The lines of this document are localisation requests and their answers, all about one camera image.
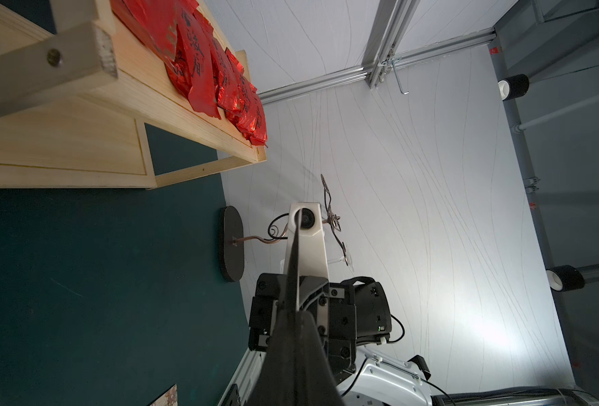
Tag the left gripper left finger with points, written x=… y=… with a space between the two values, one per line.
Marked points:
x=276 y=384

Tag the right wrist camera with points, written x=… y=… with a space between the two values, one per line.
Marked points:
x=305 y=222

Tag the green table mat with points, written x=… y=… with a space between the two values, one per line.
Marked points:
x=114 y=296

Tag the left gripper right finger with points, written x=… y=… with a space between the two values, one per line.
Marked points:
x=314 y=379

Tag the red tea bag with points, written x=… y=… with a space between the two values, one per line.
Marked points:
x=258 y=122
x=154 y=23
x=240 y=115
x=192 y=69
x=226 y=87

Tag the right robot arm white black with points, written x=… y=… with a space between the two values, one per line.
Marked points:
x=386 y=381

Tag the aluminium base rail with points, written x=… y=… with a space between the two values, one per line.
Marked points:
x=244 y=379

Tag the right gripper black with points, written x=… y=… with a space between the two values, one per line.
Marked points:
x=349 y=314

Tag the metal hook right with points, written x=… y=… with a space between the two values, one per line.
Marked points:
x=393 y=73

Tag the wooden two-tier shelf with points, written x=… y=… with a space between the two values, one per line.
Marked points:
x=74 y=106

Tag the aluminium crossbar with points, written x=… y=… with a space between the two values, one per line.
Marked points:
x=360 y=73

